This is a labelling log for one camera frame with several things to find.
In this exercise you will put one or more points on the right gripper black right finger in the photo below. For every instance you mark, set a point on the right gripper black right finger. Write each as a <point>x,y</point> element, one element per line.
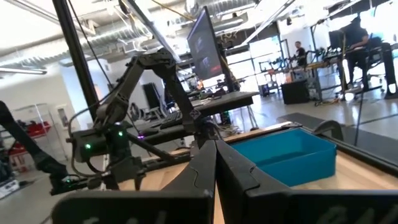
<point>264,205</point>

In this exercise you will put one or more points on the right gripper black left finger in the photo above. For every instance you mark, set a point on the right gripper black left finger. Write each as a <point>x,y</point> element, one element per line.
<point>174,205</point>

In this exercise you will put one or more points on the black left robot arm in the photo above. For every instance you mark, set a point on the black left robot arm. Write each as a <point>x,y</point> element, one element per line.
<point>124,87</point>

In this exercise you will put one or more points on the blue plastic bin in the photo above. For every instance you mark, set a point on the blue plastic bin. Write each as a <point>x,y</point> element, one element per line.
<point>295,168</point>

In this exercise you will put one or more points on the red cart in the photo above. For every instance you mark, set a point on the red cart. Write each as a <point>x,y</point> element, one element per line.
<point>37,129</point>

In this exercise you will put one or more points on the black keyboard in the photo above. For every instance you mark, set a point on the black keyboard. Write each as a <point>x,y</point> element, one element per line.
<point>171,119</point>

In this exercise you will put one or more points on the black table clamp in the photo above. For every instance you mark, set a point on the black table clamp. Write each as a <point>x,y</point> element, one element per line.
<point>329,126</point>

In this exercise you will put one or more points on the fluorescent ceiling light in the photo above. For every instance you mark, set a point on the fluorescent ceiling light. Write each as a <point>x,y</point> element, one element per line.
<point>21,71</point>

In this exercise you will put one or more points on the black desk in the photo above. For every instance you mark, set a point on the black desk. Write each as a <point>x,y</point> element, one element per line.
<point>224,101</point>

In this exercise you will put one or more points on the black cabinet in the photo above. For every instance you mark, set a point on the black cabinet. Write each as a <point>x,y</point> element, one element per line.
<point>295,92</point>

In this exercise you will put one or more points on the black floor mat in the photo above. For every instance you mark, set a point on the black floor mat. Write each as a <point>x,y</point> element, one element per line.
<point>373,137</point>

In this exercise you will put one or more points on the black computer monitor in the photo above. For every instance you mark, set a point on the black computer monitor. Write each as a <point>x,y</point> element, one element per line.
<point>203,49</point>

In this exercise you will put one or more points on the person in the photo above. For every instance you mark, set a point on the person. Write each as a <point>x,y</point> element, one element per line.
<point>300,53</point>
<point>356,43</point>

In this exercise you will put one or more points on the distant workbench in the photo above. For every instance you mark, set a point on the distant workbench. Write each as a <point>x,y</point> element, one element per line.
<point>382,53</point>

